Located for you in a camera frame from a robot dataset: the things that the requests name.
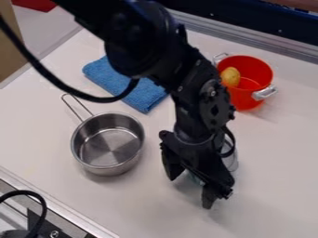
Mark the yellow toy food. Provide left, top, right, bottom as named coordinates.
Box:
left=219, top=66, right=243, bottom=88

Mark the cardboard box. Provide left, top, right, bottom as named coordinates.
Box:
left=0, top=0, right=29, bottom=84

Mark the silver can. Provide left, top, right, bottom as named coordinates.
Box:
left=183, top=136, right=242, bottom=187

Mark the orange pot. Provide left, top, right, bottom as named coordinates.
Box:
left=211, top=52, right=279, bottom=112

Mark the silver pot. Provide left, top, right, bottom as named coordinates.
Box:
left=60, top=92, right=147, bottom=178

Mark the black cable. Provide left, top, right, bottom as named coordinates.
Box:
left=0, top=190, right=50, bottom=238
left=0, top=16, right=140, bottom=104

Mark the blue cloth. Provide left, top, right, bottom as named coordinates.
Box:
left=80, top=55, right=171, bottom=114

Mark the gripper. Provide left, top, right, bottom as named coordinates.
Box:
left=157, top=126, right=236, bottom=209

